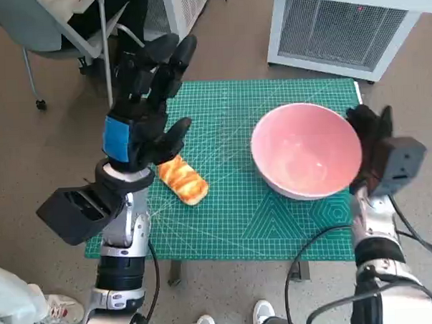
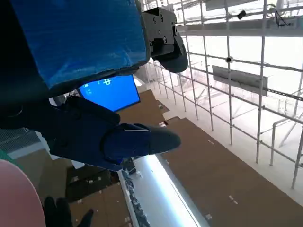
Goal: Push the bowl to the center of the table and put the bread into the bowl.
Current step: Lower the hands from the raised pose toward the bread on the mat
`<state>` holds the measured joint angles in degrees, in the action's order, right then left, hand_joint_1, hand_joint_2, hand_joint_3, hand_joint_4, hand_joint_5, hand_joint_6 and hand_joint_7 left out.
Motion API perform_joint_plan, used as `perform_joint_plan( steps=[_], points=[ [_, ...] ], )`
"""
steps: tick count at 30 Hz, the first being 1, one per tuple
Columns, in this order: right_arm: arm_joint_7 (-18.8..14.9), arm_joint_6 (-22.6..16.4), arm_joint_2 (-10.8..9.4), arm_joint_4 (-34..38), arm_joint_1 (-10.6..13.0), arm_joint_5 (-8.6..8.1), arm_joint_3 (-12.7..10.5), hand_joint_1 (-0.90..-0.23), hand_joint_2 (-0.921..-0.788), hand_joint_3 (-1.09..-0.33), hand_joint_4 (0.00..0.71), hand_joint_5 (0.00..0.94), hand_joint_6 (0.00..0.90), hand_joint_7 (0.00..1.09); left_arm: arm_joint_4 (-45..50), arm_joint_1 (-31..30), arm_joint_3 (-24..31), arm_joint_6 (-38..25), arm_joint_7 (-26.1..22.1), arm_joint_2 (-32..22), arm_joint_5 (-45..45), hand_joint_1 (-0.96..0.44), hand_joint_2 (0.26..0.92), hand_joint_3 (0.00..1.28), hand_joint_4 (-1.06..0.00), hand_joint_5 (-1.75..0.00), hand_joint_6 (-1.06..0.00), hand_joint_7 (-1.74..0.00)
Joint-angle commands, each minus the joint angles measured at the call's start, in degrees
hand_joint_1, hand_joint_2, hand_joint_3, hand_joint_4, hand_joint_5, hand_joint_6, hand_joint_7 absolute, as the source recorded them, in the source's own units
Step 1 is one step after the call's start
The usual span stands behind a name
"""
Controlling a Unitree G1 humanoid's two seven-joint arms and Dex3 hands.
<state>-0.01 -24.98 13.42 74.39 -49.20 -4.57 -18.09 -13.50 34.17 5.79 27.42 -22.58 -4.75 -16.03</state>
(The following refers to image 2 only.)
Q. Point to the pink bowl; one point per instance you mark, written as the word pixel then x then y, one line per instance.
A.
pixel 16 196

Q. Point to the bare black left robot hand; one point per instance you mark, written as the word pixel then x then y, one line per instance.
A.
pixel 71 35

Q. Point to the wide white grille cabinet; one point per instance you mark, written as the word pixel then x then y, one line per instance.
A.
pixel 19 139

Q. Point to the grey hanging panel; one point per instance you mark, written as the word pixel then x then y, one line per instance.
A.
pixel 239 79

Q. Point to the long white light bar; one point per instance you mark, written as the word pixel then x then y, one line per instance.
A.
pixel 161 189

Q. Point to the blue screen monitor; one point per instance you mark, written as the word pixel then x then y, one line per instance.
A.
pixel 113 94

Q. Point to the green cutting mat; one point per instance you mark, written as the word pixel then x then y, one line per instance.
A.
pixel 6 157

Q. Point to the white metal lattice frame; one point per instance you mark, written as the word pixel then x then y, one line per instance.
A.
pixel 236 30

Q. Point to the round black clamp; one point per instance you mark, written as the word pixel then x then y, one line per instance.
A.
pixel 229 59

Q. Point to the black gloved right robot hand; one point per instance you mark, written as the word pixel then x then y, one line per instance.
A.
pixel 59 212

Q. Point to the small black box device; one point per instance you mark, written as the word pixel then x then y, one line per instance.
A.
pixel 242 14

